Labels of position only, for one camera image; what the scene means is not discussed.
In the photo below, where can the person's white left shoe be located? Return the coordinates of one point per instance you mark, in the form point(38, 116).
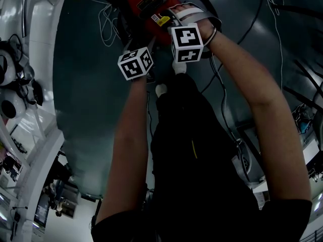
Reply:
point(161, 89)

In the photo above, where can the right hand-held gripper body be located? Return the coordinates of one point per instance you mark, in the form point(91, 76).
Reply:
point(188, 43)

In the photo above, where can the white round device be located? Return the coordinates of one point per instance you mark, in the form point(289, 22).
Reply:
point(5, 67)
point(11, 105)

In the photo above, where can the white curved counter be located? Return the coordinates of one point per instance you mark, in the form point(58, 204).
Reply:
point(32, 84)

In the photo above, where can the person's right forearm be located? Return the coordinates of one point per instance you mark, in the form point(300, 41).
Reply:
point(262, 105)

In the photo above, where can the person's black clothing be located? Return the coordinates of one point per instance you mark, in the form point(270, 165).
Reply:
point(196, 165)

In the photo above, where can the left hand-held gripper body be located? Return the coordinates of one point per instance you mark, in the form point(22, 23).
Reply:
point(136, 64)

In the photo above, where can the red-topped vacuum cleaner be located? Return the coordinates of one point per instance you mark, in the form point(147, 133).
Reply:
point(151, 11)

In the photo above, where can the person's right hand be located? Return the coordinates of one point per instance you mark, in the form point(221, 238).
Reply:
point(204, 24)

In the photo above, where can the person's left forearm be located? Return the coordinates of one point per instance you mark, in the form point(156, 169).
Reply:
point(126, 145)

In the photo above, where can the grey metal wand tube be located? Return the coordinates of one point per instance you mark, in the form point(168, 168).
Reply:
point(24, 9)

